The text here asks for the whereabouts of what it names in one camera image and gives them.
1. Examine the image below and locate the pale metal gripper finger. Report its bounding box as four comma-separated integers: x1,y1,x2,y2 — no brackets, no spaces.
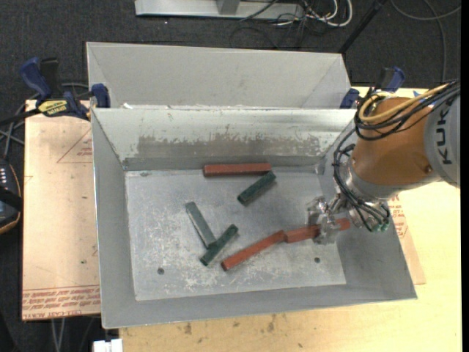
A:
313,215,340,246
306,196,328,230

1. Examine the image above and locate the red-brown block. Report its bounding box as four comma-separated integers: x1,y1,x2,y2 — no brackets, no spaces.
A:
220,230,287,272
283,217,352,244
202,162,273,178

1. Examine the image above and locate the dark green flat block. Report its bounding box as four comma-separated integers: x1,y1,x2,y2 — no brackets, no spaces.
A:
199,224,240,267
237,171,278,208
184,201,218,249

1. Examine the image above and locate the grey metal bin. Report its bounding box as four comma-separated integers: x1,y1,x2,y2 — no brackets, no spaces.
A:
86,41,418,330

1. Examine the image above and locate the brown cardboard board, red print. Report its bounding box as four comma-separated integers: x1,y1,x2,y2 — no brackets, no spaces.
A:
21,98,428,323

